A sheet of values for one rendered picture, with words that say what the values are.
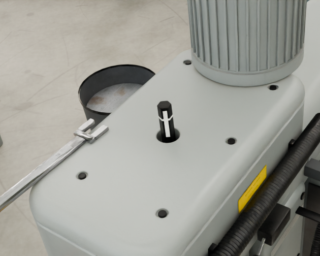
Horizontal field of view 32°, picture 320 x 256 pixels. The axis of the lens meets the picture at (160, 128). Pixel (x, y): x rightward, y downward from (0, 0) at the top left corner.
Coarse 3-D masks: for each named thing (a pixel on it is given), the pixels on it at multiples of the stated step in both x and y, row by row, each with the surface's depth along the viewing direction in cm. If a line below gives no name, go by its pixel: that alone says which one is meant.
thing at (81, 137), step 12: (84, 132) 88; (96, 132) 87; (72, 144) 86; (60, 156) 84; (36, 168) 82; (48, 168) 82; (24, 180) 81; (36, 180) 81; (12, 192) 79; (24, 192) 80; (0, 204) 77
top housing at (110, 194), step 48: (144, 96) 95; (192, 96) 93; (240, 96) 92; (288, 96) 91; (96, 144) 86; (144, 144) 85; (192, 144) 84; (240, 144) 83; (288, 144) 94; (48, 192) 79; (96, 192) 78; (144, 192) 77; (192, 192) 76; (240, 192) 83; (48, 240) 81; (96, 240) 73; (144, 240) 71; (192, 240) 74
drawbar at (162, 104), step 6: (162, 102) 83; (168, 102) 83; (162, 108) 82; (168, 108) 82; (162, 114) 82; (168, 114) 82; (168, 120) 83; (162, 126) 84; (162, 132) 85; (174, 132) 86; (162, 138) 86; (168, 138) 85; (174, 138) 86
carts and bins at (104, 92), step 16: (128, 64) 336; (96, 80) 335; (112, 80) 341; (128, 80) 342; (144, 80) 337; (80, 96) 321; (96, 96) 335; (112, 96) 334; (128, 96) 332; (96, 112) 304
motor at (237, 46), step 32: (192, 0) 89; (224, 0) 84; (256, 0) 83; (288, 0) 85; (192, 32) 95; (224, 32) 88; (256, 32) 87; (288, 32) 88; (224, 64) 92; (256, 64) 91; (288, 64) 93
